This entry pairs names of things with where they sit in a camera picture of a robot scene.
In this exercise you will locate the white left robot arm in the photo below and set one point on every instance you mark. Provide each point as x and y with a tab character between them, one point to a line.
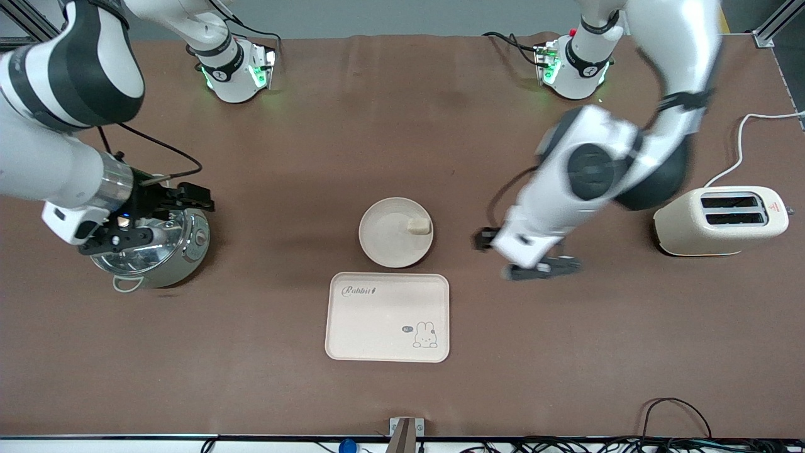
591	170

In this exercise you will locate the brown table cloth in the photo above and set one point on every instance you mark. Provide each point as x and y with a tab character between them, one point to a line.
402	145

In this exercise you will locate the steel pot with glass lid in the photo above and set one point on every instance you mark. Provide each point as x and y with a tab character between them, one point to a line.
182	258

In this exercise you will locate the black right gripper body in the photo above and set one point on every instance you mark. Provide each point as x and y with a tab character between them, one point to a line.
149	198

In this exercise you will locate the aluminium frame profile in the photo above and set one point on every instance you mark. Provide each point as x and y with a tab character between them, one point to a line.
777	25
25	19

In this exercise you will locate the blue round knob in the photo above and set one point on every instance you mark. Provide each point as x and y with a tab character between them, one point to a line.
347	447

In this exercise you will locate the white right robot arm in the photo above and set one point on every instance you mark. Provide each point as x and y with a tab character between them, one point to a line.
63	69

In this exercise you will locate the small cream bun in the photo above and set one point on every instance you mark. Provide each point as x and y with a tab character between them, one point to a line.
419	226

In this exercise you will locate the cream rabbit print tray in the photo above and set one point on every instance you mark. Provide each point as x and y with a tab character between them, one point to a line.
377	327

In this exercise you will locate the grey metal bracket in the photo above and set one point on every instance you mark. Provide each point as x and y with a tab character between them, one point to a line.
405	434

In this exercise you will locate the glass pot lid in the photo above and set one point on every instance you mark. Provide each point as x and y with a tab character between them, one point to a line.
157	255

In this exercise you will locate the cream two-slot toaster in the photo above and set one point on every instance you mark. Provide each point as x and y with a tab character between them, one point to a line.
692	229

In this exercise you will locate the round cream plate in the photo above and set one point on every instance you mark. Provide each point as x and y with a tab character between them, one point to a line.
387	236

